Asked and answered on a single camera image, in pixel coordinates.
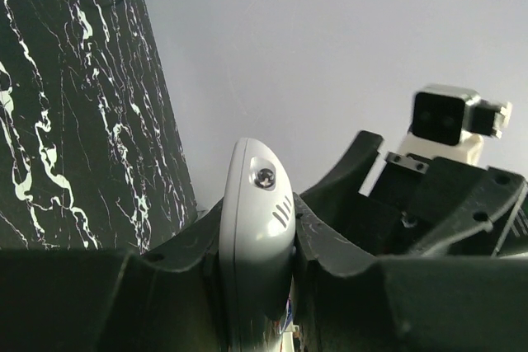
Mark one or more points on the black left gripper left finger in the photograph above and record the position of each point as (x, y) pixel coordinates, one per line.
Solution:
(168, 299)

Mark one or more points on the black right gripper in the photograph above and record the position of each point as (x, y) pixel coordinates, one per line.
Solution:
(422, 207)

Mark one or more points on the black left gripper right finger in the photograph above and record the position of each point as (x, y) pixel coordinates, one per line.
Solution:
(345, 299)

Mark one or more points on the white remote control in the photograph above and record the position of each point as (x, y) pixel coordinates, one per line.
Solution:
(256, 247)

